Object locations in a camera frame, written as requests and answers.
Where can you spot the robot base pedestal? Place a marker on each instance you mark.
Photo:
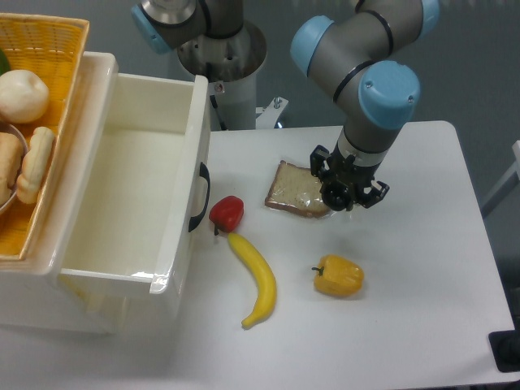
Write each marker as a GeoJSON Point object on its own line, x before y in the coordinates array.
{"type": "Point", "coordinates": [231, 66]}

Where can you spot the white drawer cabinet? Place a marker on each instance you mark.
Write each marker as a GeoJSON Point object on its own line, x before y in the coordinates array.
{"type": "Point", "coordinates": [34, 292]}

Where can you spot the dark purple mangosteen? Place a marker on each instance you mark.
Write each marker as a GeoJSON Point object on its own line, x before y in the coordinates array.
{"type": "Point", "coordinates": [336, 196]}

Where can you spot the green vegetable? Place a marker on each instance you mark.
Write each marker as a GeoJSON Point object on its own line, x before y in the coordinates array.
{"type": "Point", "coordinates": [4, 63]}

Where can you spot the white round bun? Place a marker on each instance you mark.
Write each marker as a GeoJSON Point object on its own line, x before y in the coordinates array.
{"type": "Point", "coordinates": [24, 97]}

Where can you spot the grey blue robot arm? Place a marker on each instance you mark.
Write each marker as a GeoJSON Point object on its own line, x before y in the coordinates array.
{"type": "Point", "coordinates": [350, 62]}

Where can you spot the red bell pepper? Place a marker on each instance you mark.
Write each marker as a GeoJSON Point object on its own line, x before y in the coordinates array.
{"type": "Point", "coordinates": [227, 214]}

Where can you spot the wrapped bread slice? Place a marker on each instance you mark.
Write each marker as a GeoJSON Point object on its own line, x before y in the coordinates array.
{"type": "Point", "coordinates": [295, 191]}

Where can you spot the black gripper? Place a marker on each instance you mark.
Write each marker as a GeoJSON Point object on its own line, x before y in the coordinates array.
{"type": "Point", "coordinates": [363, 190]}

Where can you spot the black drawer handle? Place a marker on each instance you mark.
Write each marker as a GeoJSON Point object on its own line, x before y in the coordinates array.
{"type": "Point", "coordinates": [203, 198]}

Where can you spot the yellow banana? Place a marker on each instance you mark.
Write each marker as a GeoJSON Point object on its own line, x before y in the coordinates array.
{"type": "Point", "coordinates": [263, 276]}

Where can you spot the black device at edge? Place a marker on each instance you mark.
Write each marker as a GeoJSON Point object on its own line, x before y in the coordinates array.
{"type": "Point", "coordinates": [505, 350]}

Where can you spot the pale ridged bread roll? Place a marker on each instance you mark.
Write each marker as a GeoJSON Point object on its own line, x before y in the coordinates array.
{"type": "Point", "coordinates": [34, 165]}

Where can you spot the open white upper drawer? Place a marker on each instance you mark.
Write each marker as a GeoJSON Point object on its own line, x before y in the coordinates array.
{"type": "Point", "coordinates": [131, 235]}

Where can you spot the yellow wicker basket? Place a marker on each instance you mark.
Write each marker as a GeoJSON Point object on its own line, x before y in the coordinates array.
{"type": "Point", "coordinates": [40, 60]}

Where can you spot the white metal bracket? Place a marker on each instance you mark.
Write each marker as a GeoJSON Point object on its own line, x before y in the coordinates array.
{"type": "Point", "coordinates": [271, 116]}

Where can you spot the brown bread piece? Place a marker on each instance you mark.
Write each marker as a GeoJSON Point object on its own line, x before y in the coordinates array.
{"type": "Point", "coordinates": [11, 155]}

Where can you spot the white frame at right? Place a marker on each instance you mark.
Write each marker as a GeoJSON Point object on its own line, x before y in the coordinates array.
{"type": "Point", "coordinates": [503, 187]}

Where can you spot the yellow bell pepper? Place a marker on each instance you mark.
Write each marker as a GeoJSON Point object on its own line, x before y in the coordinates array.
{"type": "Point", "coordinates": [337, 276]}

